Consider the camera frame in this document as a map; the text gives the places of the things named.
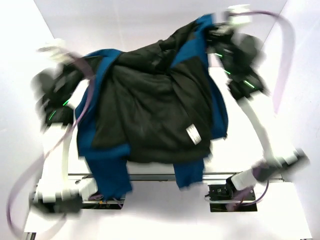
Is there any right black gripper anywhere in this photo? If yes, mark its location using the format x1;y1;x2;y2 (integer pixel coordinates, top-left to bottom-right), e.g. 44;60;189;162
202;22;235;76

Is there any blue and black jacket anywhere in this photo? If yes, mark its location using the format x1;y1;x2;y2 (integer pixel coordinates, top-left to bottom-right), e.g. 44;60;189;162
75;14;229;198

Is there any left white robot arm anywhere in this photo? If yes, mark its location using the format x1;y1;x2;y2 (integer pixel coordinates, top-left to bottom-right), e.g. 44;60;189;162
30;63;85;215

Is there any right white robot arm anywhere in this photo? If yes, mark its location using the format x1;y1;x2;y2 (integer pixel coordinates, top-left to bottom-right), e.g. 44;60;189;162
205;24;309;200

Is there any white front panel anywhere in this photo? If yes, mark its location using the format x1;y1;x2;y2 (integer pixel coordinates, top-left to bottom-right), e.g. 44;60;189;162
25;181;311;240

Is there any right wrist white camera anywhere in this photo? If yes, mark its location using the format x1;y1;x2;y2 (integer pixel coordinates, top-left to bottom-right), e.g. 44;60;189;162
217;4;252;35

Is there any wrist white camera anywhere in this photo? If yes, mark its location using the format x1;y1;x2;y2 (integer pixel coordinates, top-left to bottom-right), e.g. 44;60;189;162
217;4;252;35
37;38;73;64

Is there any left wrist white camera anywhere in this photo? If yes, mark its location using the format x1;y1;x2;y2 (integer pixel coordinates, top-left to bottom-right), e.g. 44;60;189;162
37;38;73;64

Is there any aluminium front rail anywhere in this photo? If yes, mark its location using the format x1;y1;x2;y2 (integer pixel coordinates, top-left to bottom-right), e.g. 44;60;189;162
68;172;235;182

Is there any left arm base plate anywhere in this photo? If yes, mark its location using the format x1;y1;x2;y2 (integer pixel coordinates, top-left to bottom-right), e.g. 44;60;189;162
71;191;126;211

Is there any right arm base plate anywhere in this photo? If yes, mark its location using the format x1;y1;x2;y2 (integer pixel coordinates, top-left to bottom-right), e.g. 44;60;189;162
204;183;258;213

